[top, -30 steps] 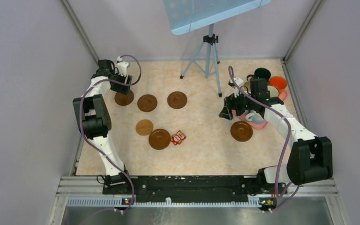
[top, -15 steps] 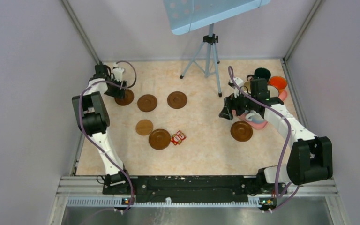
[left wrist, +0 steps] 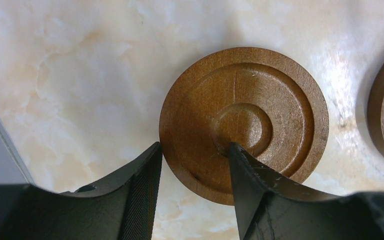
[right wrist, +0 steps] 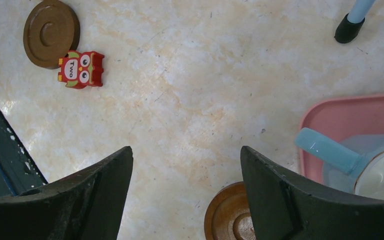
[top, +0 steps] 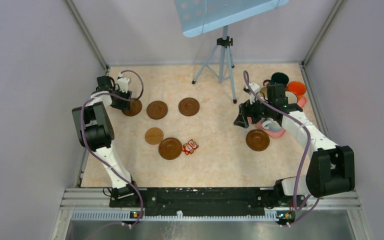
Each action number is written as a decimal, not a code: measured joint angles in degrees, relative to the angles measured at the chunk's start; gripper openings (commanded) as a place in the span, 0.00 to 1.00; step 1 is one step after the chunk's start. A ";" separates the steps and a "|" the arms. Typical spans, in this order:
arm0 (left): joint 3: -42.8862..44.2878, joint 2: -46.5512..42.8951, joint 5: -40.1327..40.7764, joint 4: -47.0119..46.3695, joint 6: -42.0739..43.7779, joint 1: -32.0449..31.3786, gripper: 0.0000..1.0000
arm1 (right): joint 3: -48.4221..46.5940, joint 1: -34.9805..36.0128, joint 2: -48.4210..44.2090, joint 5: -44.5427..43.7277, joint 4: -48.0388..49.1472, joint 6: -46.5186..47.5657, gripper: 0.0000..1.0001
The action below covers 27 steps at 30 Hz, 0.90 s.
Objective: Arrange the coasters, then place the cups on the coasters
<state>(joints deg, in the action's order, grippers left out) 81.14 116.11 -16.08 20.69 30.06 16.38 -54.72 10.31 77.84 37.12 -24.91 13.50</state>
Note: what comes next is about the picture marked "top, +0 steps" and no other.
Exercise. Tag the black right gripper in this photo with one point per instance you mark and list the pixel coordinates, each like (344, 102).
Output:
(246, 110)

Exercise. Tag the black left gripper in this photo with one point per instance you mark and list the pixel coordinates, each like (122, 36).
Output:
(124, 105)

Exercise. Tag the pink tray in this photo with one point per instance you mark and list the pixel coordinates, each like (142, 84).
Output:
(275, 135)

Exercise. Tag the dark brown ridged coaster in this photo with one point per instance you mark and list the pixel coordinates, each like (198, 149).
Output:
(157, 110)

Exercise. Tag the dark brown wooden coaster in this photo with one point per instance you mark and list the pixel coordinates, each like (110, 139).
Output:
(189, 106)

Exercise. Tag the light brown coaster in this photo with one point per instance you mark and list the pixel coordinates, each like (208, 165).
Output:
(154, 136)

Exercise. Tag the red owl figure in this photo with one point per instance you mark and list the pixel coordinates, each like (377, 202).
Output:
(189, 147)

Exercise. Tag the dark brown coaster front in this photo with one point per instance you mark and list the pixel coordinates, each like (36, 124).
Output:
(170, 148)

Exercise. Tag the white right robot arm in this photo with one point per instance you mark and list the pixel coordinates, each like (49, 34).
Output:
(332, 167)

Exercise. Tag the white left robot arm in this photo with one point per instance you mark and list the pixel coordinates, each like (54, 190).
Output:
(92, 123)

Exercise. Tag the beige mug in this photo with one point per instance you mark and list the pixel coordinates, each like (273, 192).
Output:
(263, 93)

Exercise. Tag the cream white mug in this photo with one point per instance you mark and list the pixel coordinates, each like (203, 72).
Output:
(291, 97)

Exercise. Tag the dark green mug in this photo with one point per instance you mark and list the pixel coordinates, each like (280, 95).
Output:
(277, 78)

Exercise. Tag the orange mug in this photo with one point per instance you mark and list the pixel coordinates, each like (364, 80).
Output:
(298, 88)

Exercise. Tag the blue dotted board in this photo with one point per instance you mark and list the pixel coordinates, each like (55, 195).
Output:
(201, 16)

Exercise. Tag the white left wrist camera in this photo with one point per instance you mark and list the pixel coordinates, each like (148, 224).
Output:
(123, 83)

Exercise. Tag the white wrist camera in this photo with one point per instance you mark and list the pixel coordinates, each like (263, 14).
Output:
(123, 83)
(252, 89)

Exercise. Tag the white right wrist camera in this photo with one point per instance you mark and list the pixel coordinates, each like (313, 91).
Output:
(252, 89)

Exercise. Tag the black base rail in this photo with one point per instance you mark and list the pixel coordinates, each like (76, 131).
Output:
(201, 201)

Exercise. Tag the grey cable duct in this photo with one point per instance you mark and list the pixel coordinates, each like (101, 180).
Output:
(127, 216)

